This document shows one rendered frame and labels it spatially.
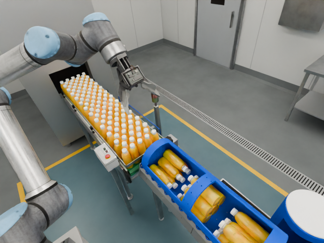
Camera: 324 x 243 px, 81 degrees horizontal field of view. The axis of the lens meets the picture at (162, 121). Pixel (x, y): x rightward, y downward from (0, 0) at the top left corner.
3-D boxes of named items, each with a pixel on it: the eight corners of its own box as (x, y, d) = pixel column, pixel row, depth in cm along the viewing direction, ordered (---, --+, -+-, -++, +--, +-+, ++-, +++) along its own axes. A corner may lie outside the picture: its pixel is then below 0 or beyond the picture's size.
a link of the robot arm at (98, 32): (90, 28, 76) (108, 12, 72) (107, 56, 77) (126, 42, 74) (74, 23, 67) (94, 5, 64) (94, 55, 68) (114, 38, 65)
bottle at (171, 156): (168, 147, 140) (186, 162, 128) (171, 151, 145) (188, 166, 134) (161, 154, 138) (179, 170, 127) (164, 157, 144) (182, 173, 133)
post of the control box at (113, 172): (131, 215, 219) (107, 163, 152) (129, 212, 222) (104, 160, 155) (134, 212, 221) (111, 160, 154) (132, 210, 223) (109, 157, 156)
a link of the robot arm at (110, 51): (100, 57, 74) (121, 47, 77) (106, 68, 74) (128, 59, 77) (101, 47, 65) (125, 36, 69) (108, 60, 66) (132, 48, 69)
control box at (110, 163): (108, 172, 146) (104, 164, 139) (97, 156, 158) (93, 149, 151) (119, 164, 150) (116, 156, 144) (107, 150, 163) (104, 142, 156)
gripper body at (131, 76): (128, 88, 67) (110, 57, 65) (125, 93, 75) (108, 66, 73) (146, 78, 69) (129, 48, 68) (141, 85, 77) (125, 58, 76)
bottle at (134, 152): (142, 160, 164) (138, 145, 152) (135, 165, 161) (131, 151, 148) (137, 155, 168) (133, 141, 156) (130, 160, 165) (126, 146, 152)
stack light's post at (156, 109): (164, 171, 258) (155, 107, 184) (162, 169, 260) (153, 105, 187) (166, 170, 260) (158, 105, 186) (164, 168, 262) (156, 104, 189)
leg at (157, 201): (161, 222, 211) (155, 194, 169) (157, 217, 215) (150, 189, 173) (165, 218, 214) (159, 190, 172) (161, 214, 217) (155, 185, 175)
